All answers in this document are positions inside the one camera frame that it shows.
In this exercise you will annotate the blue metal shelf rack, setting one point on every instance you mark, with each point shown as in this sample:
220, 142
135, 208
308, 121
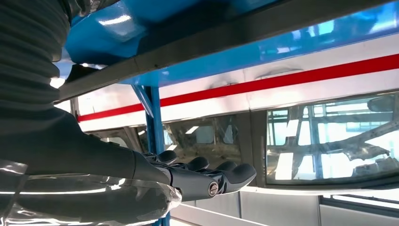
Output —
103, 37

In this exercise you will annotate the white car red stripe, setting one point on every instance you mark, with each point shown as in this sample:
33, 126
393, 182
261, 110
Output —
202, 109

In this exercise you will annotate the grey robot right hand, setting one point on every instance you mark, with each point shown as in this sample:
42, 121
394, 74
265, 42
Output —
62, 149

